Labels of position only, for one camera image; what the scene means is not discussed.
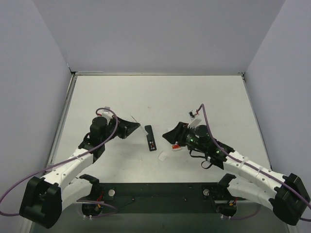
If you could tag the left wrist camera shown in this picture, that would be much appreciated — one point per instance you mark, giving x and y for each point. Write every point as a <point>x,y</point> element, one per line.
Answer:
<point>106,111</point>

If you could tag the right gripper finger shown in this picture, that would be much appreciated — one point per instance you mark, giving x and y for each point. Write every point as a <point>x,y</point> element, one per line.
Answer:
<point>179,127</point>
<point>174,137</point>

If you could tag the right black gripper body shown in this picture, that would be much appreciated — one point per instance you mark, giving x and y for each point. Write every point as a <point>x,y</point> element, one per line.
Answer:
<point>181,135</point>

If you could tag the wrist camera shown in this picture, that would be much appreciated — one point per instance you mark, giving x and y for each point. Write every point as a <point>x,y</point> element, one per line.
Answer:
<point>195,120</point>
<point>106,111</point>

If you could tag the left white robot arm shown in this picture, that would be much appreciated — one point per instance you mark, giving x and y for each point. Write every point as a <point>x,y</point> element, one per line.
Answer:
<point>46,197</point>

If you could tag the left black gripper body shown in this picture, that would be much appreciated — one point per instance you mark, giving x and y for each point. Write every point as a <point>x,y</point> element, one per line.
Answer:
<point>123,131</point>

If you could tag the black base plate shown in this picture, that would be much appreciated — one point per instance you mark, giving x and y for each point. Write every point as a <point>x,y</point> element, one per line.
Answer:
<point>157,198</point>

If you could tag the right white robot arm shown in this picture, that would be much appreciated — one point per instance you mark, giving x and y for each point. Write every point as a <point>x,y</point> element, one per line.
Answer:
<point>285,195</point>

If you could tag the white red remote control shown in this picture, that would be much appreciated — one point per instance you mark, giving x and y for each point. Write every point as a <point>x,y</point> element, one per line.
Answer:
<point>176,147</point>

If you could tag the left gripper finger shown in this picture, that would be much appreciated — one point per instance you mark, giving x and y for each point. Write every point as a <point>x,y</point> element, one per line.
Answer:
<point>126,124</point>
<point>127,132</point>

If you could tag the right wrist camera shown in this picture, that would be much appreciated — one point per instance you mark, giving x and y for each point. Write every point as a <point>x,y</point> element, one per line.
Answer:
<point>195,120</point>

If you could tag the aluminium rail frame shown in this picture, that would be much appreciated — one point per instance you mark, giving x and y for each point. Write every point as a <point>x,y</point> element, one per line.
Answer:
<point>157,100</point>

